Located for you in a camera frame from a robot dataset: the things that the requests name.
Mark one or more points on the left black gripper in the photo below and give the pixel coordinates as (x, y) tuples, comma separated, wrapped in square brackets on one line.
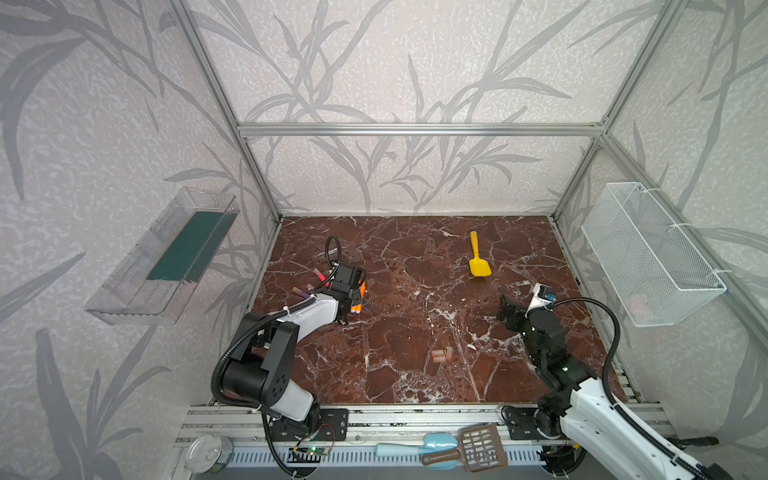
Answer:
[(349, 297)]

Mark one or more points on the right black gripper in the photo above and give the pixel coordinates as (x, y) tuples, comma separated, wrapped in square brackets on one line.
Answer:
[(520, 313)]

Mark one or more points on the pink highlighter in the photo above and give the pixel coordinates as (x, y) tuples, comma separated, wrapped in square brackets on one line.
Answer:
[(323, 277)]

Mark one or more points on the purple highlighter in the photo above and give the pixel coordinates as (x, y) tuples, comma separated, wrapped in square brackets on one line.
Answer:
[(303, 294)]

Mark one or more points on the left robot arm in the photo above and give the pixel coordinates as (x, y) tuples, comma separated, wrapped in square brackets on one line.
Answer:
[(255, 371)]

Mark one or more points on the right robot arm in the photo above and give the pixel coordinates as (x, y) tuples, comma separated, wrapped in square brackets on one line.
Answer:
[(581, 406)]

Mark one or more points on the orange highlighter right of pair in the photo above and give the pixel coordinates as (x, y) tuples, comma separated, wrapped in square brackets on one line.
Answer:
[(362, 291)]

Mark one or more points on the yellow plastic scoop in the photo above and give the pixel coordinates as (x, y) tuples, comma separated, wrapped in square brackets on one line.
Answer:
[(478, 266)]

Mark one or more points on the brown slotted litter scoop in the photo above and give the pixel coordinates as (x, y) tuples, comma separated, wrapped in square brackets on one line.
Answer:
[(479, 449)]

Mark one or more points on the light blue brush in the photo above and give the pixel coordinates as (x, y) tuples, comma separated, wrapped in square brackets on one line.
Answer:
[(432, 443)]

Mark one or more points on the red bottle black nozzle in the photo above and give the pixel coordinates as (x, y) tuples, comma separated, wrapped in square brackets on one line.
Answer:
[(684, 443)]

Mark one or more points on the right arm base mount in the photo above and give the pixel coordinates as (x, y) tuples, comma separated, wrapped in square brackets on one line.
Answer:
[(528, 423)]

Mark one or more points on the white wire basket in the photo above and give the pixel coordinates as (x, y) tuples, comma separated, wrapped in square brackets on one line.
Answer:
[(657, 273)]

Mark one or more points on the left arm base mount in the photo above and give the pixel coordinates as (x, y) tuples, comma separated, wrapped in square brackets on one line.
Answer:
[(325, 424)]

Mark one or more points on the aluminium front rail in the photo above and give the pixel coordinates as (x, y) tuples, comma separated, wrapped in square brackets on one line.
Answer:
[(366, 424)]

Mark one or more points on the clear plastic wall tray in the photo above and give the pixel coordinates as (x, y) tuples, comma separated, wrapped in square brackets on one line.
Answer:
[(153, 284)]

